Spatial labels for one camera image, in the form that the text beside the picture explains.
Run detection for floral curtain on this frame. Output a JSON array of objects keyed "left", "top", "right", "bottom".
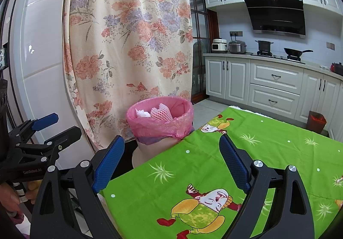
[{"left": 63, "top": 0, "right": 194, "bottom": 150}]

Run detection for black gas stove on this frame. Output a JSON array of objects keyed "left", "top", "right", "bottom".
[{"left": 250, "top": 51, "right": 306, "bottom": 65}]

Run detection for pink-bagged waste bin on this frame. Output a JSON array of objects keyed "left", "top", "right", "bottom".
[{"left": 126, "top": 96, "right": 194, "bottom": 169}]

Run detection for black range hood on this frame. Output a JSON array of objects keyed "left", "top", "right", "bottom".
[{"left": 243, "top": 0, "right": 306, "bottom": 39}]

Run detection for person's left hand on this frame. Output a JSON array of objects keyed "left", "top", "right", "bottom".
[{"left": 0, "top": 180, "right": 39, "bottom": 213}]

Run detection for white tissue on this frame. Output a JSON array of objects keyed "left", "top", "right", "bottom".
[{"left": 136, "top": 108, "right": 151, "bottom": 119}]

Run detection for brown framed glass door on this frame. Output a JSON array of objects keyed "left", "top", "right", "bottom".
[{"left": 184, "top": 0, "right": 219, "bottom": 104}]

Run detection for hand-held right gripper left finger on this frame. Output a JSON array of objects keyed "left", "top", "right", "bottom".
[{"left": 30, "top": 135, "right": 125, "bottom": 239}]

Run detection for white lower kitchen cabinets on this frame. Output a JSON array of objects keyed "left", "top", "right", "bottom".
[{"left": 203, "top": 53, "right": 343, "bottom": 143}]

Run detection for steel pressure cooker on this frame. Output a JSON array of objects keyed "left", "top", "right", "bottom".
[{"left": 228, "top": 36, "right": 247, "bottom": 54}]

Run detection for small red bin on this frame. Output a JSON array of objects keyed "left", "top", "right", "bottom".
[{"left": 306, "top": 111, "right": 327, "bottom": 135}]

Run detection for white rice cooker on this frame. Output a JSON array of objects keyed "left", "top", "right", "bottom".
[{"left": 212, "top": 38, "right": 228, "bottom": 53}]

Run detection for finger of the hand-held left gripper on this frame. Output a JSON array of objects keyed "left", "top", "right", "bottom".
[
  {"left": 9, "top": 113, "right": 59, "bottom": 148},
  {"left": 17, "top": 126, "right": 82, "bottom": 167}
]

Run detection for black stock pot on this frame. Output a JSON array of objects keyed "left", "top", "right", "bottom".
[{"left": 254, "top": 40, "right": 274, "bottom": 53}]

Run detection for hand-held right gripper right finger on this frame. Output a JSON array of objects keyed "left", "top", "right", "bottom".
[{"left": 219, "top": 134, "right": 314, "bottom": 239}]

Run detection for black frying pan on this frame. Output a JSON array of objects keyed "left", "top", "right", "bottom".
[{"left": 283, "top": 48, "right": 313, "bottom": 58}]

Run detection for pink foam fruit net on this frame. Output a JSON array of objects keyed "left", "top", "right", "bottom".
[{"left": 150, "top": 103, "right": 173, "bottom": 123}]

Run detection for green printed tablecloth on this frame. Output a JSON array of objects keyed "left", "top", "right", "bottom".
[{"left": 100, "top": 106, "right": 343, "bottom": 239}]

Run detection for black clay pot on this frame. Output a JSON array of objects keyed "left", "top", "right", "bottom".
[{"left": 331, "top": 62, "right": 343, "bottom": 76}]

